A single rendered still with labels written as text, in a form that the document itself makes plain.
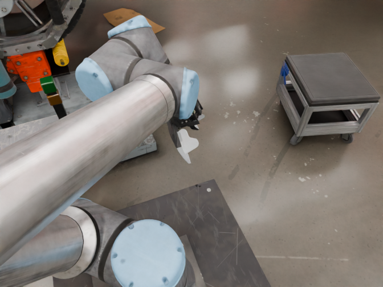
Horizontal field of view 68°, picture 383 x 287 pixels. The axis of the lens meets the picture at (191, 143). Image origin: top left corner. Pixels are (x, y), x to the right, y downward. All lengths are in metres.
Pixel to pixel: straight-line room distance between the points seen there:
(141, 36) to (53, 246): 0.44
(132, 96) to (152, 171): 1.11
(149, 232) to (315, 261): 0.88
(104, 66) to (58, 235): 0.32
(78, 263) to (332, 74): 1.42
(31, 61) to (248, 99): 1.23
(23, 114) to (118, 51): 1.13
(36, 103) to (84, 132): 1.38
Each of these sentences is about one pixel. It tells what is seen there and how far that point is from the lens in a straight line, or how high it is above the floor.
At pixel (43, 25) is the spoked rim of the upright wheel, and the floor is 0.64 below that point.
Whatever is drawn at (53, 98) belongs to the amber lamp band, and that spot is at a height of 0.60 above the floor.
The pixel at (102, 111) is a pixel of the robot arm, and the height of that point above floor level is 0.97.
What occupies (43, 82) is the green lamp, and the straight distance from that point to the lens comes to 1.03.
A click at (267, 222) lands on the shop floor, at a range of 1.38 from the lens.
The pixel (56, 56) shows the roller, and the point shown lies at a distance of 1.40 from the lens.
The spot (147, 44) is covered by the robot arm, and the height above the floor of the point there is 0.89.
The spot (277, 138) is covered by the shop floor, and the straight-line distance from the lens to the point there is 1.70.
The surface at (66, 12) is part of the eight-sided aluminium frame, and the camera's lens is 1.31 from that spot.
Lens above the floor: 1.21
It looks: 49 degrees down
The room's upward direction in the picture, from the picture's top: straight up
